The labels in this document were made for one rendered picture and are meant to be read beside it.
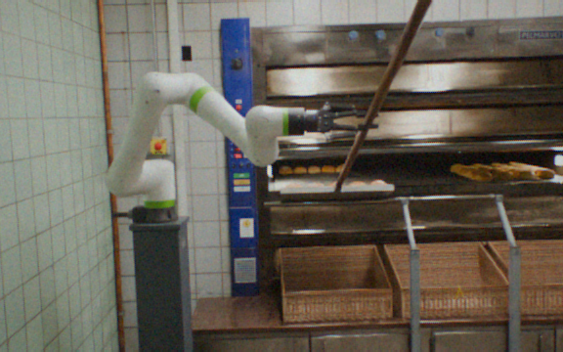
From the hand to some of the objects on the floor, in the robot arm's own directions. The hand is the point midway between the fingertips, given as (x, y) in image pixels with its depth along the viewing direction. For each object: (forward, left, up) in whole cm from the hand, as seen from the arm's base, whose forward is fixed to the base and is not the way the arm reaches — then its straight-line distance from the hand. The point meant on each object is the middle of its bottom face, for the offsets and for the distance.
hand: (368, 120), depth 197 cm
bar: (+22, +98, -159) cm, 188 cm away
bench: (+38, +120, -159) cm, 202 cm away
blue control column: (-61, +237, -159) cm, 292 cm away
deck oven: (+36, +242, -159) cm, 292 cm away
